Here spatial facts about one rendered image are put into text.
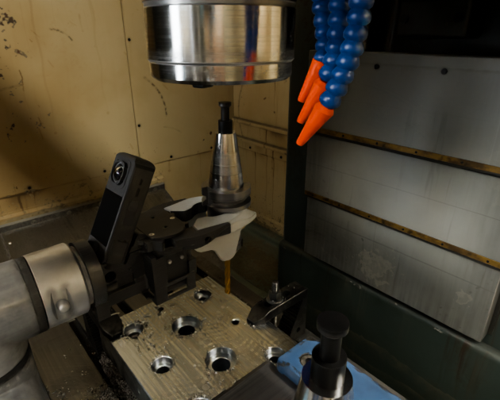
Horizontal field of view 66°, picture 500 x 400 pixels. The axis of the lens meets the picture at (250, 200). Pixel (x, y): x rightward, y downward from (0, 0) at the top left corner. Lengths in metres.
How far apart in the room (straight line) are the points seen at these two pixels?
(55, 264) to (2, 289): 0.04
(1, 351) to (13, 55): 1.09
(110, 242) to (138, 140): 1.16
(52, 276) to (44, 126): 1.06
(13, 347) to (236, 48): 0.33
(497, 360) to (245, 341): 0.51
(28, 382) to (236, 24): 0.38
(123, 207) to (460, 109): 0.57
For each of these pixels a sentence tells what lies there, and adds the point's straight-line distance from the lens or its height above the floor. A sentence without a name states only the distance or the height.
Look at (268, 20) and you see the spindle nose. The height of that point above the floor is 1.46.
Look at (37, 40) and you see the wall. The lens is 1.41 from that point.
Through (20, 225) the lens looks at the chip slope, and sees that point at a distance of 1.49.
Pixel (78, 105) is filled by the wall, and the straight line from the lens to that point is 1.45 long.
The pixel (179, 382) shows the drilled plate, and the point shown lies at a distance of 0.62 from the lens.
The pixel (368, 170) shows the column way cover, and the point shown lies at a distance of 0.86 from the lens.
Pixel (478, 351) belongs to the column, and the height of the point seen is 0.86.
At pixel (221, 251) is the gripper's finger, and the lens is 0.47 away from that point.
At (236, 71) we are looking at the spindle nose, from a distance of 0.38.
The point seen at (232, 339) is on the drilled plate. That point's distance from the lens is 0.67.
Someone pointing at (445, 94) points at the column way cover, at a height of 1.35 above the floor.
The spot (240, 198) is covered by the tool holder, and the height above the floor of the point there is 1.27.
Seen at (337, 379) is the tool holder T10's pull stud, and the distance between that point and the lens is 0.21.
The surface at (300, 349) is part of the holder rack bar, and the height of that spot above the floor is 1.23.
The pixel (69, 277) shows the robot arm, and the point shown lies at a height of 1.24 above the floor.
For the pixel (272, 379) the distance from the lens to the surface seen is 0.31.
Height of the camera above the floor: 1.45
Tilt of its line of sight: 24 degrees down
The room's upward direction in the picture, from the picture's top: straight up
